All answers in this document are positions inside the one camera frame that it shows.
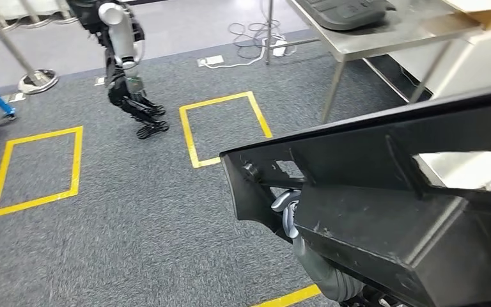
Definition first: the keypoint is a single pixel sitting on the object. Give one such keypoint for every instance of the white cabinet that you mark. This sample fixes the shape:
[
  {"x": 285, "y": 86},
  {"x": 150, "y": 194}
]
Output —
[{"x": 482, "y": 63}]

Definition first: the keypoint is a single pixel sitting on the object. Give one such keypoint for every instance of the white power strip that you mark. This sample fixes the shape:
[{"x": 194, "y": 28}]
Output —
[
  {"x": 211, "y": 60},
  {"x": 279, "y": 48}
]

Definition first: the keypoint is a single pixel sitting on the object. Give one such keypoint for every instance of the dark grey plastic part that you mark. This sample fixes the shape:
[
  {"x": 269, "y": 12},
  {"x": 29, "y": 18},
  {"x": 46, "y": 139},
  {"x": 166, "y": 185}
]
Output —
[{"x": 347, "y": 15}]

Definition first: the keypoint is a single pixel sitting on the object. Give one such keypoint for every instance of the stainless steel workbench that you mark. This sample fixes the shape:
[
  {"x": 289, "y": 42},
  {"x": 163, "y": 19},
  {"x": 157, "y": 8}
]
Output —
[{"x": 398, "y": 36}]

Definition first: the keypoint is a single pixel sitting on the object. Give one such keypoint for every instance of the large black plastic panel part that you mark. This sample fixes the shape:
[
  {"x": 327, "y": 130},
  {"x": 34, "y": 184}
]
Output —
[{"x": 377, "y": 237}]

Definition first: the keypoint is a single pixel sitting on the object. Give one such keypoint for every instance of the metal floor socket plate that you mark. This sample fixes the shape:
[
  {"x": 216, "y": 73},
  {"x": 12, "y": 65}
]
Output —
[
  {"x": 99, "y": 81},
  {"x": 17, "y": 97}
]

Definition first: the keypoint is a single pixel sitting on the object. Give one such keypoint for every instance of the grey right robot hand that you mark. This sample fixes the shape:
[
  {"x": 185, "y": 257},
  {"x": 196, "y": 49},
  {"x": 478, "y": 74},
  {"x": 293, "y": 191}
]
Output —
[{"x": 285, "y": 203}]

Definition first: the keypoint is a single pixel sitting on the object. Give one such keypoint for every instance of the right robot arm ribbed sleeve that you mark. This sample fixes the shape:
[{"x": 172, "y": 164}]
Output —
[{"x": 326, "y": 275}]

